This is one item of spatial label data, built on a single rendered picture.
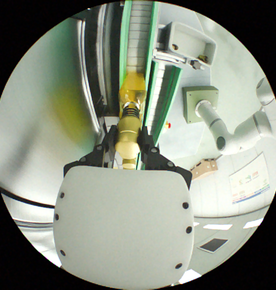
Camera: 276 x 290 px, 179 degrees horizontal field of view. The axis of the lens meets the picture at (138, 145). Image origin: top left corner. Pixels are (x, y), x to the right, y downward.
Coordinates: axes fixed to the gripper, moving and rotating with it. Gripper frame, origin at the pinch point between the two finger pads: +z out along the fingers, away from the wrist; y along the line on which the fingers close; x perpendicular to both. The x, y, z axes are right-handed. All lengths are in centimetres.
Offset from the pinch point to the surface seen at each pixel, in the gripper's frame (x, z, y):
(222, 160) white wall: -191, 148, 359
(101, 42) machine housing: 27.4, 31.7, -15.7
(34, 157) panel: 1.4, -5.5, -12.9
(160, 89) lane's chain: 4.1, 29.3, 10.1
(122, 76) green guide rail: 8.3, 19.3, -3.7
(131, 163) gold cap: -9.3, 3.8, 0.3
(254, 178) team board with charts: -102, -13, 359
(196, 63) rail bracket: 15.2, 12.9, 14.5
